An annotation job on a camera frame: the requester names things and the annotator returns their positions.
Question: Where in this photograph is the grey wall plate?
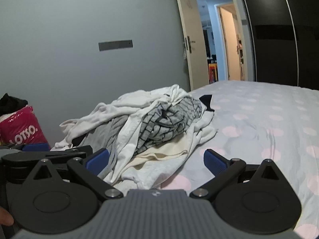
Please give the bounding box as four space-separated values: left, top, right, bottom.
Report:
98 39 133 52

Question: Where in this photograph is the cream garment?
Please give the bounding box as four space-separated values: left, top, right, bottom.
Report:
130 139 191 167

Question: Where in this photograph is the light grey ribbed garment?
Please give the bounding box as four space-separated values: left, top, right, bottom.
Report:
100 116 130 180

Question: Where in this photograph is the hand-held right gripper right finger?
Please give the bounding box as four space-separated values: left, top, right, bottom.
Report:
190 149 292 201

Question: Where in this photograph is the black wardrobe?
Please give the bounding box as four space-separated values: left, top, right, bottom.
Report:
237 0 319 91

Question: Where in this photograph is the white shirt with dark collar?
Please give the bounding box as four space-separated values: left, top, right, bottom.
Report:
103 94 218 190

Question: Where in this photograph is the bed with polka dot sheet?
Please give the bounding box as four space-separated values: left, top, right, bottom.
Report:
159 80 319 239

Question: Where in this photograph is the pink plastic bag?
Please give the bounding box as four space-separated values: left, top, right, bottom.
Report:
0 106 51 150

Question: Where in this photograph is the grey striped sweater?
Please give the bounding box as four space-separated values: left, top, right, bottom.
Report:
136 97 203 155

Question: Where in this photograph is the metal door handle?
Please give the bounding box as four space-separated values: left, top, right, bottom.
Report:
186 36 196 54

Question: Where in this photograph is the person's left hand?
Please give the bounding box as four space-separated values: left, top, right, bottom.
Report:
0 207 14 226

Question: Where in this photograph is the black cloth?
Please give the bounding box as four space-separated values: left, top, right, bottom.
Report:
0 93 28 116

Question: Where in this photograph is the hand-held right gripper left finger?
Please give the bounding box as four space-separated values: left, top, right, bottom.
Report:
24 148 124 201

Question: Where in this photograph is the white garment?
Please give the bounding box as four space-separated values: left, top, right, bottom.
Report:
51 84 190 152

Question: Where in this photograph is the yellow red stool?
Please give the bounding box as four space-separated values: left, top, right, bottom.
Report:
208 63 219 84

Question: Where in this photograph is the hallway door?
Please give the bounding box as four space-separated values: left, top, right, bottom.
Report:
216 4 244 81

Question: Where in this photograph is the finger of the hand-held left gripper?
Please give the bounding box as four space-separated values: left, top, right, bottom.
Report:
1 152 75 169
22 143 93 158

